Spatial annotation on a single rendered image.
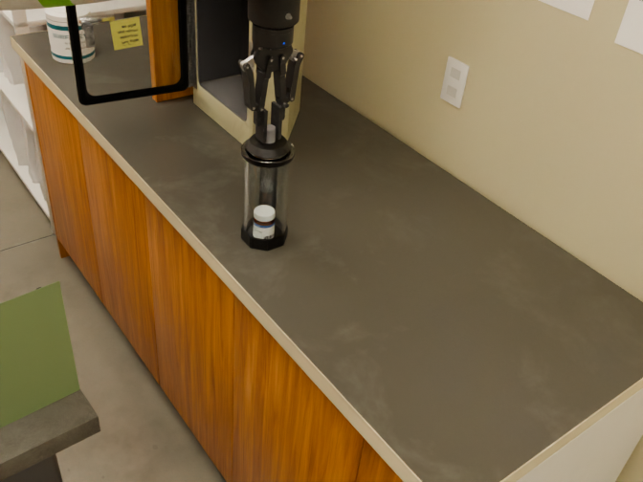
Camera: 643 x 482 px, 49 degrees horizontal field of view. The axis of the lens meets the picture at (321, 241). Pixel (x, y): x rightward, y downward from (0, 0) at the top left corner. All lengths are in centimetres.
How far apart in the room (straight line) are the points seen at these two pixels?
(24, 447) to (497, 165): 122
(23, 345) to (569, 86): 118
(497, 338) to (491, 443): 25
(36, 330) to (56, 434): 18
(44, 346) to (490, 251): 96
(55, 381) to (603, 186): 115
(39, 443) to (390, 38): 134
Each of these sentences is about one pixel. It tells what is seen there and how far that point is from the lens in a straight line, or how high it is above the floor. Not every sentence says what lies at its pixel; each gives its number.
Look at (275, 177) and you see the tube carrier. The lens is 141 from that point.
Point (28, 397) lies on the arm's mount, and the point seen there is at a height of 98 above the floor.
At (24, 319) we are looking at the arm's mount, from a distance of 111.
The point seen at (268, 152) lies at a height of 118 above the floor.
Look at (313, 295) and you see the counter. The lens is 141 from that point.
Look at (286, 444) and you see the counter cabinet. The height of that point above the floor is 58.
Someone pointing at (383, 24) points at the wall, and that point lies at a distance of 200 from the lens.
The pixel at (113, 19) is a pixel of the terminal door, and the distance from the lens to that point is 191.
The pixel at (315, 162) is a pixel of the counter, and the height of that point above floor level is 94.
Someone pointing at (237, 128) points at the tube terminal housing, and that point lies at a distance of 188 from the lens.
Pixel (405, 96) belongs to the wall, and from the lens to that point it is 198.
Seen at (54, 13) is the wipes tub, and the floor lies 109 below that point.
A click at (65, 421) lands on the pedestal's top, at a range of 122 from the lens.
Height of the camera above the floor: 188
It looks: 37 degrees down
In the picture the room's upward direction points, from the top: 6 degrees clockwise
